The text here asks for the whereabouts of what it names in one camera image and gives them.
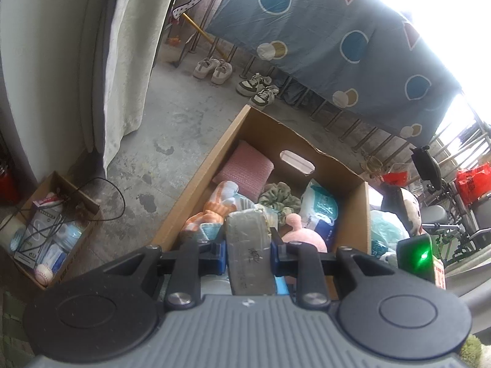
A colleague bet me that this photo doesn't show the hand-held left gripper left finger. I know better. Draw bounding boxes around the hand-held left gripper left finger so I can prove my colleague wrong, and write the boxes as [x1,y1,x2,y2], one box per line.
[103,230,228,310]

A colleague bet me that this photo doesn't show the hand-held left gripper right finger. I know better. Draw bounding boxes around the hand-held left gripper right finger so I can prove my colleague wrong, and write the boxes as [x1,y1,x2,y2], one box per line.
[269,228,396,310]

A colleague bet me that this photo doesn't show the grey green sponge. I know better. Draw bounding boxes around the grey green sponge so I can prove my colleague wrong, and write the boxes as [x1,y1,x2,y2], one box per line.
[224,209,277,297]

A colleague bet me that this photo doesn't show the pink plush toy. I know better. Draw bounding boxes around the pink plush toy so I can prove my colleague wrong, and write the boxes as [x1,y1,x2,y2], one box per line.
[284,213,328,254]

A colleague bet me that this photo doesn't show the orange white striped towel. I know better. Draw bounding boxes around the orange white striped towel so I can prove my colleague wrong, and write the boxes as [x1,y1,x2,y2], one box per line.
[180,181,240,240]

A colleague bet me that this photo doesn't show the green scrunchie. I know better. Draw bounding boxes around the green scrunchie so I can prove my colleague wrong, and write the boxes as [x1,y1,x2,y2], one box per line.
[259,182,302,213]

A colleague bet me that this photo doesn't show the pink textured pad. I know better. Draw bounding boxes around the pink textured pad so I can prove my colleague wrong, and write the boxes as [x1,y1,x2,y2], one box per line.
[213,140,275,202]

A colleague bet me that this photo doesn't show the large cardboard box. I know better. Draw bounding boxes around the large cardboard box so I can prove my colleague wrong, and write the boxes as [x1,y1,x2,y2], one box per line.
[151,104,372,300]

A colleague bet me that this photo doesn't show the white plastic bag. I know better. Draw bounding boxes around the white plastic bag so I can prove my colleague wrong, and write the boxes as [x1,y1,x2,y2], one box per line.
[370,210,411,257]

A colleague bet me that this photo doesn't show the pink wet wipes pack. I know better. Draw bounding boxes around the pink wet wipes pack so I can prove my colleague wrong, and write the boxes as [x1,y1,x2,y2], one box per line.
[433,258,446,289]

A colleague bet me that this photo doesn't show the white plush toy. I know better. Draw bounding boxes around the white plush toy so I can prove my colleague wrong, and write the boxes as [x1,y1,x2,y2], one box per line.
[381,187,423,236]

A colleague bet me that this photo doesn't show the white blue tissue packet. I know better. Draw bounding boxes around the white blue tissue packet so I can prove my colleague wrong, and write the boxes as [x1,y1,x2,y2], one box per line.
[299,179,339,240]

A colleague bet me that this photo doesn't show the wheelchair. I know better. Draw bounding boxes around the wheelchair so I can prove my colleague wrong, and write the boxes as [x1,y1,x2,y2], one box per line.
[410,145,491,265]

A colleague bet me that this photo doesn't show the large red plastic bag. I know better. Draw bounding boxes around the large red plastic bag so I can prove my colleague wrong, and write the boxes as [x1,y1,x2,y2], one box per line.
[456,163,491,205]

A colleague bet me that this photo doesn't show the small cardboard box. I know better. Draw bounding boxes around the small cardboard box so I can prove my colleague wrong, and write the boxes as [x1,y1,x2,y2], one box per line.
[0,171,103,290]

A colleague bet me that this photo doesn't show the clear plastic bottle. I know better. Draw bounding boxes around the clear plastic bottle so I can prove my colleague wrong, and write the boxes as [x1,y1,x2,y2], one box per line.
[52,222,85,254]

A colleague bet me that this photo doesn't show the green white sneaker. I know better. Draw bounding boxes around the green white sneaker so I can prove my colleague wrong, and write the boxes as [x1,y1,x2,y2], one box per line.
[249,85,280,107]

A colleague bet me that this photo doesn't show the blue jeans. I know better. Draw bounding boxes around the blue jeans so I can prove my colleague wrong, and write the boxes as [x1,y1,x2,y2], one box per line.
[277,76,320,106]

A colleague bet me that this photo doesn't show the black white sneakers pair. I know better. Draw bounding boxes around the black white sneakers pair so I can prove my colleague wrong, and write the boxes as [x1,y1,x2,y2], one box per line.
[236,73,273,96]

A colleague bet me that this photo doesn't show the white baseball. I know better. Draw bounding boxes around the white baseball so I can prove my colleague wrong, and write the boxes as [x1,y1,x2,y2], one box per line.
[34,264,54,285]

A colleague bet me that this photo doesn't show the white blue mask box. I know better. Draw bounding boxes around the white blue mask box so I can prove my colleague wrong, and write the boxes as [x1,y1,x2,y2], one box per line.
[13,209,64,266]

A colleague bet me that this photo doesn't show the metal railing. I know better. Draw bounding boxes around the metal railing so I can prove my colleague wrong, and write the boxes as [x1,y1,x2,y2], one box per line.
[165,0,491,185]

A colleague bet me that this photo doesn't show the blue sheet with circles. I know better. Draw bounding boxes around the blue sheet with circles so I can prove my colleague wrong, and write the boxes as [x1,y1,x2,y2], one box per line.
[206,0,461,146]

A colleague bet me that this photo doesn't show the yellow broom stick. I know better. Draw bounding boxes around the yellow broom stick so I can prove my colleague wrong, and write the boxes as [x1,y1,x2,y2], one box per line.
[181,12,230,59]

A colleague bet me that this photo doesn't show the white curtain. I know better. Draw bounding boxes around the white curtain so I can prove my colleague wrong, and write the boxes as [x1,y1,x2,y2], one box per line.
[0,0,181,169]

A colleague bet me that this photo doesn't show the black cable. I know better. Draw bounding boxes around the black cable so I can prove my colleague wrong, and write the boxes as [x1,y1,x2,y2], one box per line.
[0,177,127,255]

